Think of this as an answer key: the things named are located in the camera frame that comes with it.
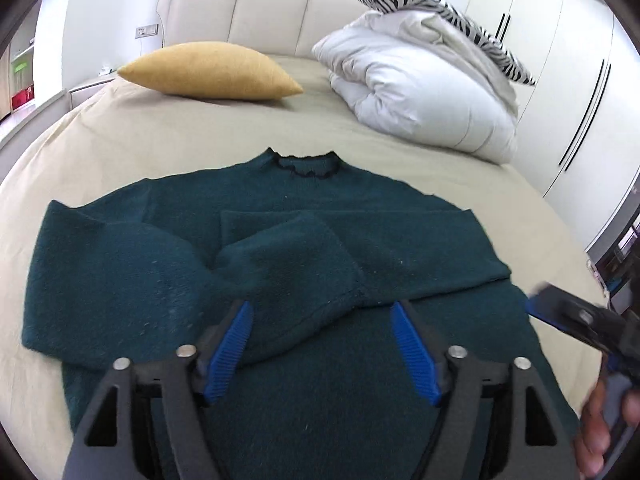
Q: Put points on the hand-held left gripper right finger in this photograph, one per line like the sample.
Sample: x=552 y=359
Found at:
x=415 y=350

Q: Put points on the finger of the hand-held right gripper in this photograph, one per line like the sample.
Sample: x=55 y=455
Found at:
x=580 y=317

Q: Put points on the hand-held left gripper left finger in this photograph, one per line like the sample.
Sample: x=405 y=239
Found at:
x=229 y=350

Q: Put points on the dark green knit sweater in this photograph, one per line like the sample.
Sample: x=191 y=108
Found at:
x=280 y=280

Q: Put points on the person's right hand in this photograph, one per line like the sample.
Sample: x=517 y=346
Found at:
x=592 y=435

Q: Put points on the dark glossy furniture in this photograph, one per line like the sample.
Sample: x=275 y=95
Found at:
x=617 y=265

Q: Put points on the bed with beige sheet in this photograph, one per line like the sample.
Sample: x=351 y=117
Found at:
x=150 y=135

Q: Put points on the white wardrobe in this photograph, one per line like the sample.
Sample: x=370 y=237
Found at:
x=565 y=60

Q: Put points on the white duvet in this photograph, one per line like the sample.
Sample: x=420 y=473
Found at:
x=425 y=80

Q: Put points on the yellow pillow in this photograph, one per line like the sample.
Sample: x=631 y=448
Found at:
x=210 y=72

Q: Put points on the white nightstand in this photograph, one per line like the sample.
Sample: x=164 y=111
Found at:
x=90 y=91

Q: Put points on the red box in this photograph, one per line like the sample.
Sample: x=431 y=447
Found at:
x=22 y=96

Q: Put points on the zebra print blanket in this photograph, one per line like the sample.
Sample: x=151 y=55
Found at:
x=450 y=15

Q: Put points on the beige padded headboard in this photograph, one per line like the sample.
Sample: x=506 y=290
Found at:
x=260 y=15

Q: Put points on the wall socket panel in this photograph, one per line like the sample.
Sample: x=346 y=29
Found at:
x=146 y=30

